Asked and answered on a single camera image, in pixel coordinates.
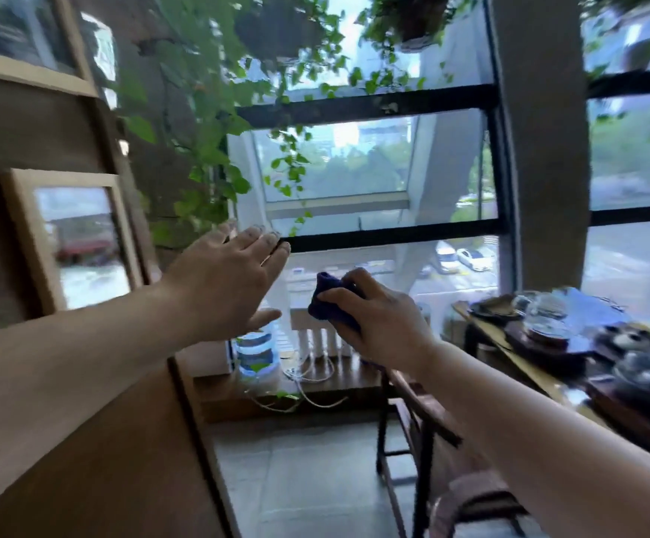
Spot white cables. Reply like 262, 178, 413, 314
246, 344, 351, 414

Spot person's left forearm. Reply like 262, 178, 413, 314
0, 279, 194, 523

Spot glass pitcher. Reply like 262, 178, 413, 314
512, 290, 571, 327

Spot white slatted heater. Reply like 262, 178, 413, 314
290, 308, 355, 359

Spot large wood picture frame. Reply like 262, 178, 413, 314
0, 0, 99, 99

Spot dark round plate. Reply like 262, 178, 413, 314
466, 295, 523, 324

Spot clear blue water bottle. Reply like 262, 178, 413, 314
232, 324, 281, 384

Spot hanging potted plant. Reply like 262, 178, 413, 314
350, 0, 479, 96

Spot person's left hand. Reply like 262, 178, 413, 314
158, 219, 292, 343

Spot lidded tea bowl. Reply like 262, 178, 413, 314
522, 316, 576, 349

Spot silver van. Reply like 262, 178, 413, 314
433, 241, 461, 275

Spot brown wooden cabinet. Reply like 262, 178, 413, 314
0, 0, 242, 538

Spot wooden tea table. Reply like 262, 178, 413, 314
452, 299, 650, 471

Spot blue tea towel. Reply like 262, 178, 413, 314
559, 287, 631, 338

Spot trailing green vine plant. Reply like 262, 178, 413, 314
115, 0, 354, 250

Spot dark blue cloth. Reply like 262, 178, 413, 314
307, 271, 366, 333

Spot small wood picture frame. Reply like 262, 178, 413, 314
0, 168, 144, 315

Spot person's right forearm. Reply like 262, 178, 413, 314
414, 340, 650, 538

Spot dark teaware set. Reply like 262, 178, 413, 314
610, 350, 650, 412

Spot white car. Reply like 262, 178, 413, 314
456, 247, 497, 273

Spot black window frame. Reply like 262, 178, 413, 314
235, 0, 650, 294

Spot dark wooden chair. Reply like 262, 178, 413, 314
375, 368, 530, 538

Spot person's right hand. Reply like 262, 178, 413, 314
316, 268, 439, 378

